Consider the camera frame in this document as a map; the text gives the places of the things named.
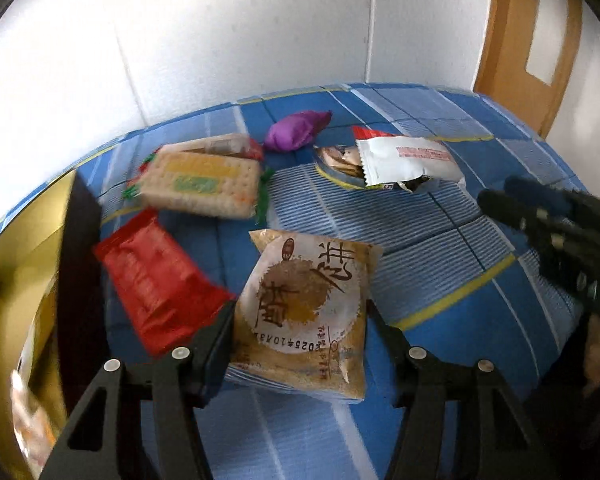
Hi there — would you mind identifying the clear orange-edged candy packet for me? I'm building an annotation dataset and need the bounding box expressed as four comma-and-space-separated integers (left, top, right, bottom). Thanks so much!
10, 311, 57, 479

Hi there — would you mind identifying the red foil snack packet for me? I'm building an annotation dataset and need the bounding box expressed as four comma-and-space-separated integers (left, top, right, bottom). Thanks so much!
94, 209, 233, 358

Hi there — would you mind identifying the white red snack packet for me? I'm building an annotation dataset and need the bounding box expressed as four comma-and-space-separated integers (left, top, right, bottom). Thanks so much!
352, 126, 466, 190

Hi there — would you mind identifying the beige round pastry packet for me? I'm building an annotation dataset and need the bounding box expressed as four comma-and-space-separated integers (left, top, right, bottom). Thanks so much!
226, 229, 382, 403

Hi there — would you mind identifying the yellow black snack packet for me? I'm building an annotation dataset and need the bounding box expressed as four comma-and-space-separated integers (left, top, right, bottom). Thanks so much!
313, 145, 440, 194

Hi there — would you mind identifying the green yellow cracker pack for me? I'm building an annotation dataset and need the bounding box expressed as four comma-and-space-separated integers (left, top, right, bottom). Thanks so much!
123, 152, 274, 220

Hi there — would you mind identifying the blue plaid tablecloth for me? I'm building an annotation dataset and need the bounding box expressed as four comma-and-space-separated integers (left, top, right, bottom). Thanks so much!
0, 82, 596, 480

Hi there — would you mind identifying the black and gold box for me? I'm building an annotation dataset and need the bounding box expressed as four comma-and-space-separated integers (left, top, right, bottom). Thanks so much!
0, 170, 108, 479

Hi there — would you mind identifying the wooden door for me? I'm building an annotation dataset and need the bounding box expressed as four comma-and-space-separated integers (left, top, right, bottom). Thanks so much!
474, 0, 583, 138

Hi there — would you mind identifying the purple snack packet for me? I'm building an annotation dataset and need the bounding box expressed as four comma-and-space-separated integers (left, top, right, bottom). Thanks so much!
263, 110, 332, 153

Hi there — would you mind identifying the red-ended biscuit roll pack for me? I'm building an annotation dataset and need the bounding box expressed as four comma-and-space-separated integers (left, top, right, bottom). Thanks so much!
140, 132, 263, 172

